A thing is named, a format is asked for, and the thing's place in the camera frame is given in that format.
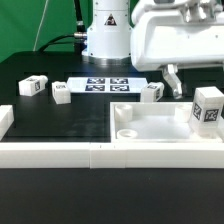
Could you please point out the white U-shaped fence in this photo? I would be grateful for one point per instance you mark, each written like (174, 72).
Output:
(105, 155)

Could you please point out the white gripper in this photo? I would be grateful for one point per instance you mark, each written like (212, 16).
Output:
(176, 32)

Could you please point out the white square tabletop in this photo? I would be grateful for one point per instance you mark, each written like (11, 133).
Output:
(158, 122)

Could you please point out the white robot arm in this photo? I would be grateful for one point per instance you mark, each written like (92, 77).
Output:
(109, 35)

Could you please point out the white sheet with markers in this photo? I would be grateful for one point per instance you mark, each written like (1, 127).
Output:
(105, 85)

